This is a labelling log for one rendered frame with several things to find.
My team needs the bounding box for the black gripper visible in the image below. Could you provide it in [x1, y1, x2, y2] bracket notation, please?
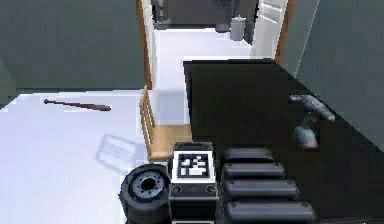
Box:
[119, 163, 172, 224]

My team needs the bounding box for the wooden chair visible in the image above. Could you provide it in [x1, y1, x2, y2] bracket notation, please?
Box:
[139, 85, 194, 163]

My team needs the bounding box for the brown baseball bat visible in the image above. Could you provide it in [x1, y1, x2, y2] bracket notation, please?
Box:
[43, 98, 112, 112]

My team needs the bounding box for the black table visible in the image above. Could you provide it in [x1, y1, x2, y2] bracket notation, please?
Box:
[182, 58, 384, 224]

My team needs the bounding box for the grey spray bottle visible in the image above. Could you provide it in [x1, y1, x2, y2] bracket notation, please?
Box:
[288, 93, 337, 150]

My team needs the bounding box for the grey bin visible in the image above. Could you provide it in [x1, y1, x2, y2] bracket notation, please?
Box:
[229, 15, 248, 42]

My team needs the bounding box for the white room door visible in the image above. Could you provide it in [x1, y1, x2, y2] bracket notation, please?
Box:
[250, 0, 290, 60]

